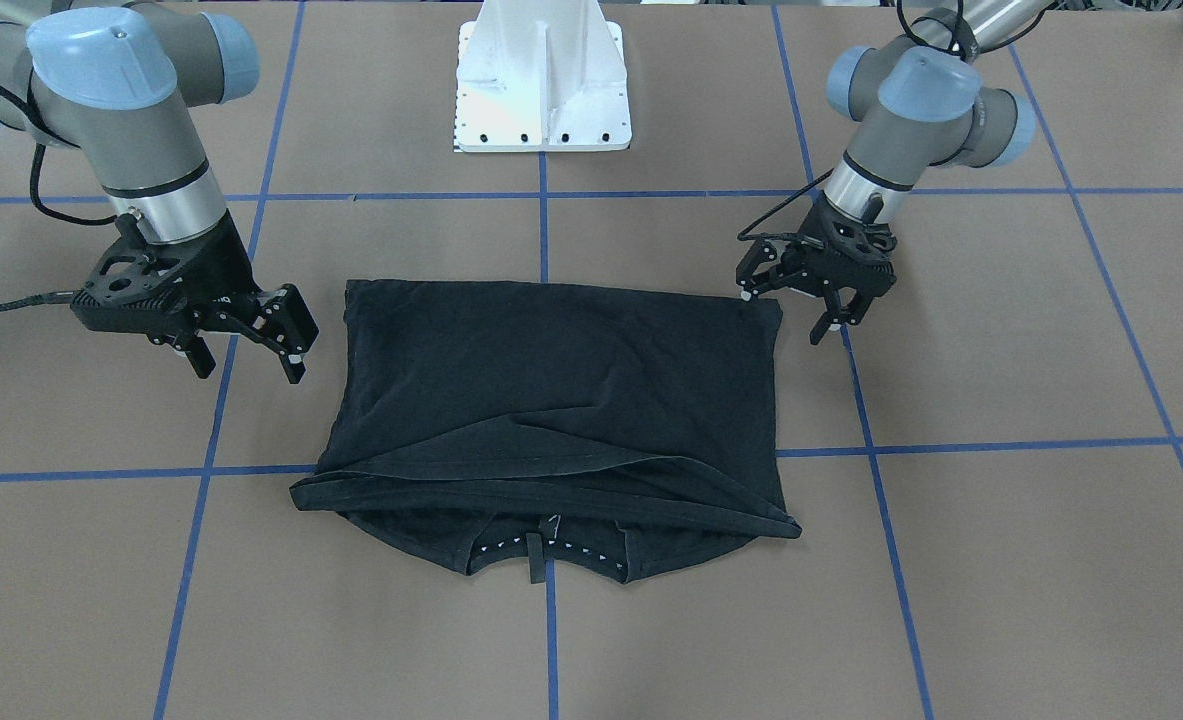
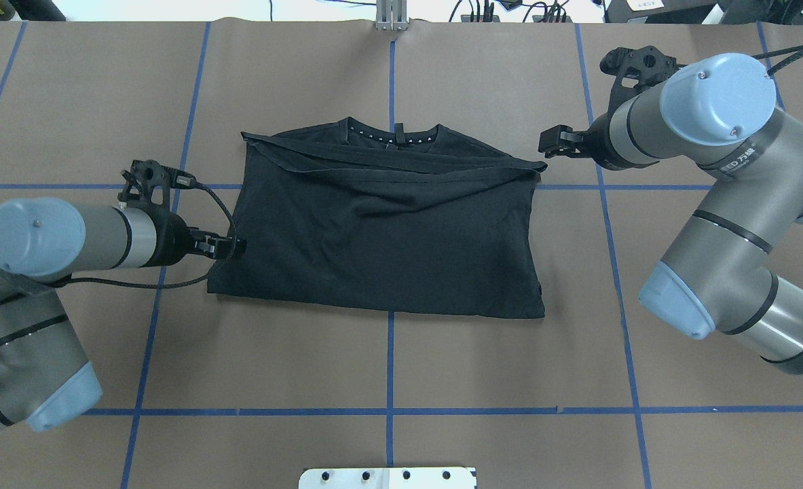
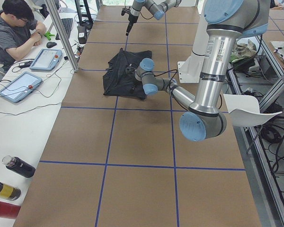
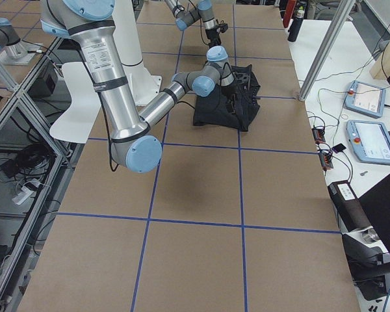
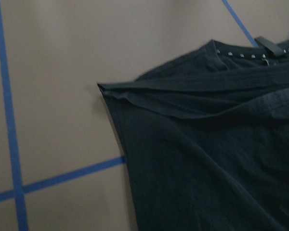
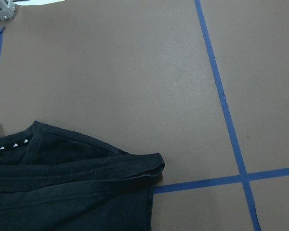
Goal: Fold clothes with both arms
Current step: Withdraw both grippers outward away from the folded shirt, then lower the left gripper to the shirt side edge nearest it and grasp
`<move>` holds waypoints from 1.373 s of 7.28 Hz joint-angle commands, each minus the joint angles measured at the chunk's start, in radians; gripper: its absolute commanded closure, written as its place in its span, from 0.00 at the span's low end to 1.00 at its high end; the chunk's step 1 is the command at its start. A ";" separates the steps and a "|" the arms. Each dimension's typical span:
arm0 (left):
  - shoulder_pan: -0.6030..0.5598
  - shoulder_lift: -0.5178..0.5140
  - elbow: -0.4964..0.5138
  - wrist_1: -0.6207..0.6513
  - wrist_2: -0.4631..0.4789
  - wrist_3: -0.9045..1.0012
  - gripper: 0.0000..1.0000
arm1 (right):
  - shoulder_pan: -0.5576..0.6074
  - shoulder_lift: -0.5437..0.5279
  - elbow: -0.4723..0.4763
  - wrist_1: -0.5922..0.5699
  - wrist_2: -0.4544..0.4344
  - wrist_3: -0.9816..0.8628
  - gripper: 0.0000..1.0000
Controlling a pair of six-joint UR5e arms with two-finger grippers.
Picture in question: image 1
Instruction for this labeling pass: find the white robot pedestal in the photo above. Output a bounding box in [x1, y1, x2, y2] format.
[453, 1, 633, 153]

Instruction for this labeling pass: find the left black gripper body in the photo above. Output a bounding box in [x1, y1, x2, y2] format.
[791, 199, 897, 297]

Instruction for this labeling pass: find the black graphic t-shirt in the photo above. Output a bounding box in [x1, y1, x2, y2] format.
[290, 279, 801, 584]

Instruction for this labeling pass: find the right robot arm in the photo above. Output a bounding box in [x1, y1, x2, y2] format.
[0, 1, 318, 383]

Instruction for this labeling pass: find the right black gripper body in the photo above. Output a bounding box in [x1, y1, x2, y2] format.
[70, 214, 261, 335]

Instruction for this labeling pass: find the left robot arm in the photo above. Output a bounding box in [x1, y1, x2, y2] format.
[733, 1, 1048, 345]

